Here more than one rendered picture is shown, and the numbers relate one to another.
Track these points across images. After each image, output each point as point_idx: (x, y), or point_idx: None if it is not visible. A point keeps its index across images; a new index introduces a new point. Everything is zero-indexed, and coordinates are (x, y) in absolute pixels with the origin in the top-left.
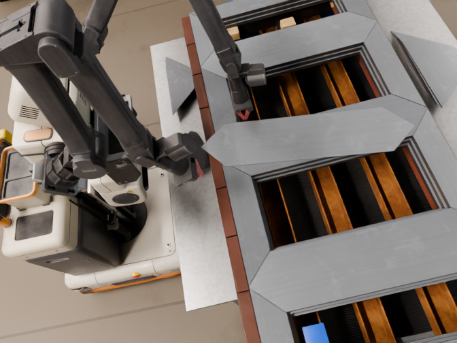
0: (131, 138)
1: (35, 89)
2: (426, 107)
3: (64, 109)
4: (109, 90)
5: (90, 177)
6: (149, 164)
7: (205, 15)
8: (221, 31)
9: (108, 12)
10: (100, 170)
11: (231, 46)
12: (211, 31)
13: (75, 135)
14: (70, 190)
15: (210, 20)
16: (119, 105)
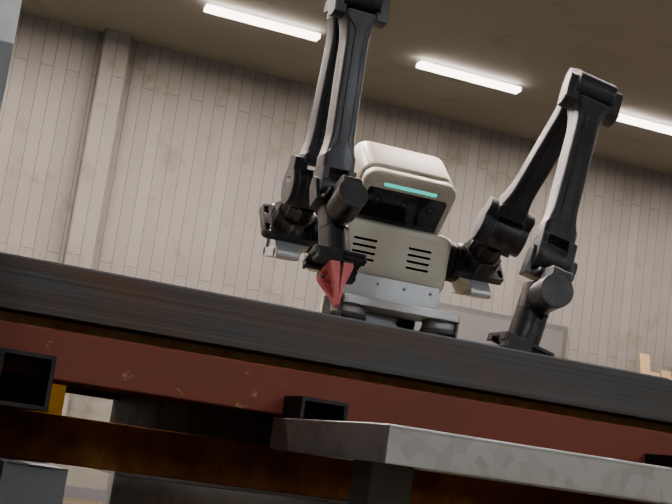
0: (327, 140)
1: (326, 48)
2: (670, 379)
3: (324, 79)
4: (347, 60)
5: (283, 197)
6: (313, 195)
7: (557, 174)
8: (555, 197)
9: (516, 185)
10: (291, 183)
11: (550, 219)
12: (550, 198)
13: (313, 123)
14: (268, 229)
15: (557, 180)
16: (342, 83)
